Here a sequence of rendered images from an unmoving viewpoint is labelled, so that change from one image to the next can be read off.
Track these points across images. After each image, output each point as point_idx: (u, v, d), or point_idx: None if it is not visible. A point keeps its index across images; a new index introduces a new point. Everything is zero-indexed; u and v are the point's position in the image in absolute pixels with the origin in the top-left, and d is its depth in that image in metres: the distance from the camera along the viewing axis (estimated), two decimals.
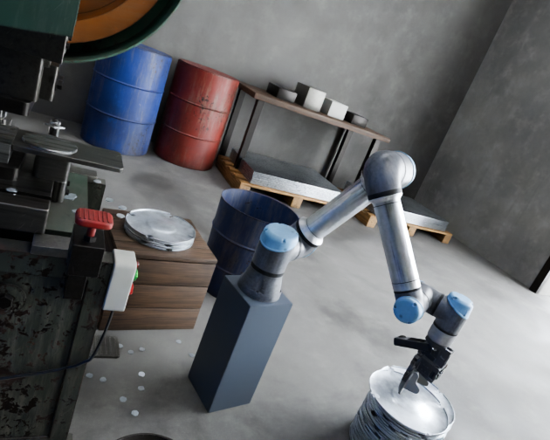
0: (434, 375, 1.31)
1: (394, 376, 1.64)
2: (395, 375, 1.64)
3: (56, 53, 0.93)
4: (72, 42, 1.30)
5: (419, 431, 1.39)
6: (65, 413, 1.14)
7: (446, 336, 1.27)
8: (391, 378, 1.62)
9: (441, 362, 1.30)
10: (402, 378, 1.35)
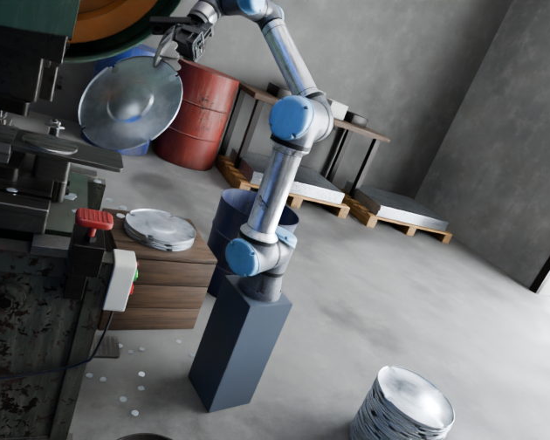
0: (195, 39, 1.20)
1: (144, 134, 1.11)
2: (143, 135, 1.11)
3: (56, 53, 0.93)
4: None
5: (123, 58, 1.20)
6: (65, 413, 1.14)
7: (210, 7, 1.25)
8: (149, 126, 1.11)
9: (202, 31, 1.22)
10: (159, 44, 1.17)
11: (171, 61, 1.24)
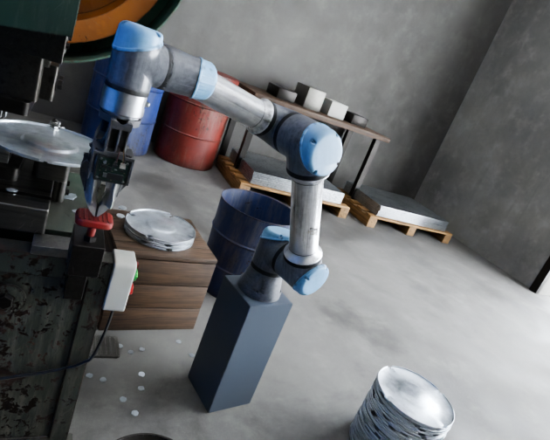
0: (95, 166, 0.77)
1: (44, 158, 0.99)
2: (42, 157, 0.99)
3: (56, 53, 0.93)
4: None
5: (69, 130, 1.22)
6: (65, 413, 1.14)
7: (106, 89, 0.74)
8: (55, 158, 1.01)
9: (105, 142, 0.76)
10: (83, 186, 0.84)
11: (120, 187, 0.86)
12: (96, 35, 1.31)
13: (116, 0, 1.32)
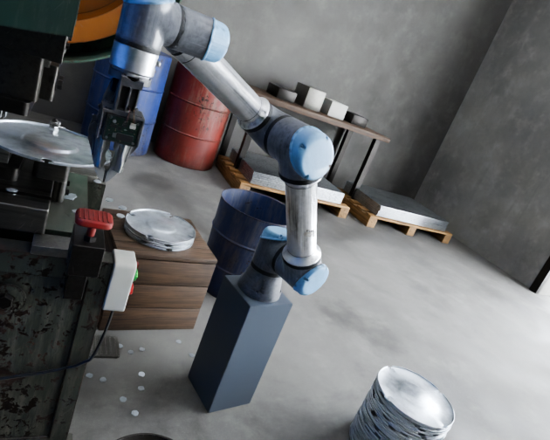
0: (104, 125, 0.74)
1: None
2: None
3: (56, 53, 0.93)
4: None
5: None
6: (65, 413, 1.14)
7: (117, 45, 0.72)
8: None
9: (115, 100, 0.73)
10: (91, 149, 0.82)
11: (129, 151, 0.83)
12: None
13: (93, 10, 1.31)
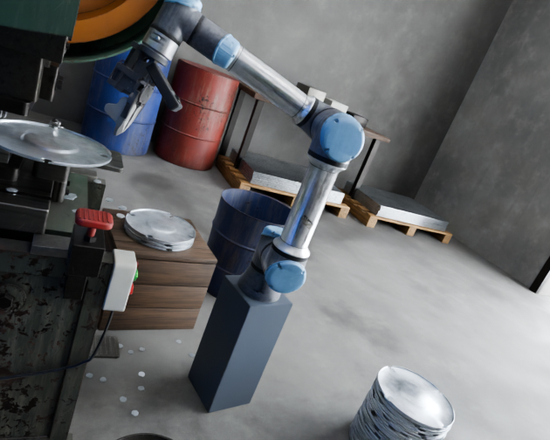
0: None
1: (55, 131, 1.19)
2: (56, 131, 1.19)
3: (56, 53, 0.93)
4: None
5: (29, 155, 0.96)
6: (65, 413, 1.14)
7: None
8: (45, 130, 1.17)
9: None
10: (134, 120, 1.08)
11: (124, 106, 1.01)
12: None
13: None
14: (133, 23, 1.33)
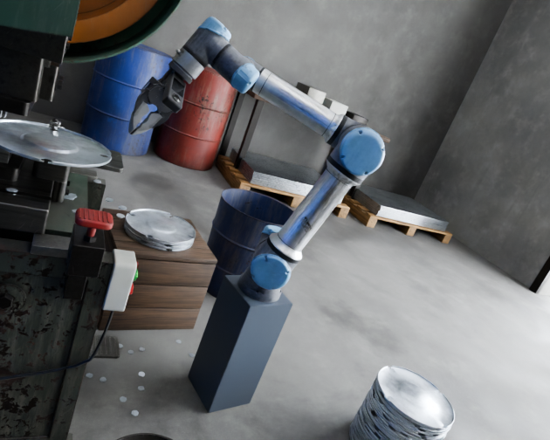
0: None
1: None
2: None
3: (56, 53, 0.93)
4: None
5: (110, 159, 1.12)
6: (65, 413, 1.14)
7: None
8: (1, 134, 1.03)
9: None
10: (154, 127, 1.16)
11: (137, 105, 1.13)
12: None
13: None
14: None
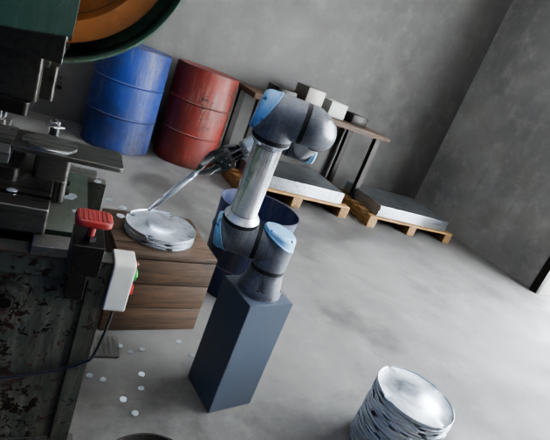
0: (222, 155, 1.66)
1: None
2: None
3: (56, 53, 0.93)
4: None
5: (185, 182, 1.64)
6: (65, 413, 1.14)
7: (250, 138, 1.67)
8: (163, 197, 1.84)
9: (233, 152, 1.66)
10: (204, 157, 1.72)
11: (217, 171, 1.74)
12: None
13: None
14: None
